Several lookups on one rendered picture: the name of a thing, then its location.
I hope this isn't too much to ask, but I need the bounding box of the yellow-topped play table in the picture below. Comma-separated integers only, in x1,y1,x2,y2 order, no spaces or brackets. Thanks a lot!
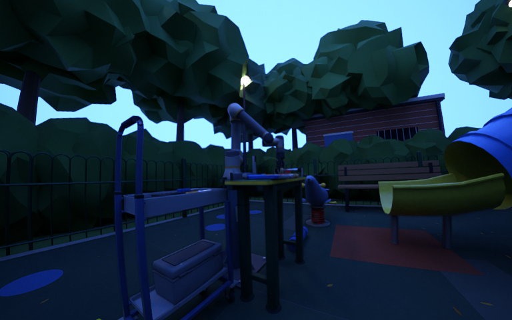
223,177,307,315

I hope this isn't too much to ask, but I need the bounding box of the blue spring rider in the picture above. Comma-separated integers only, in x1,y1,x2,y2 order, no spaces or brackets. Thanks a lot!
301,175,333,229

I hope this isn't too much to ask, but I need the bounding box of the dark green tree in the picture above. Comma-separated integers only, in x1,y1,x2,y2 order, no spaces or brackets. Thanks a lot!
310,19,430,113
0,0,135,125
448,0,512,101
95,0,267,143
255,57,323,151

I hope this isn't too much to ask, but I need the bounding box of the dark green hedge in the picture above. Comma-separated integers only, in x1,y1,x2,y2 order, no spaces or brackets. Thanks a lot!
250,126,481,189
0,103,227,245

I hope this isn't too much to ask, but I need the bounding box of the red brick shed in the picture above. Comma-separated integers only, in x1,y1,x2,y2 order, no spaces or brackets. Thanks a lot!
303,93,447,148

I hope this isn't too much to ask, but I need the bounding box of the wooden park bench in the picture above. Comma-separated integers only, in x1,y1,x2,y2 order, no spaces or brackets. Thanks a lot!
337,159,444,213

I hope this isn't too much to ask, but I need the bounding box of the grey tool box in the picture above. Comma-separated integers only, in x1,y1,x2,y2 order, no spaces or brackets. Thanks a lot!
152,239,225,305

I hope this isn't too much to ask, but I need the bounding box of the blue tool trolley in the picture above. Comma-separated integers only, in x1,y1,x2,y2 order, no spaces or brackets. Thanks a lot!
113,115,237,320

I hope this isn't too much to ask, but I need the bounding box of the yellow and blue slide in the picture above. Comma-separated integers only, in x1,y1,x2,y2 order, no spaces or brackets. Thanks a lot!
377,107,512,251

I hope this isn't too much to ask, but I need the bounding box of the street lamp post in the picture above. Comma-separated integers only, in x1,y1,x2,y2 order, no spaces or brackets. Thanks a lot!
239,73,253,173

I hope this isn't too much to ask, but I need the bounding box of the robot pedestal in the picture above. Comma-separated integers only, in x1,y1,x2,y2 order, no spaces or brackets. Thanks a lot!
227,187,267,283

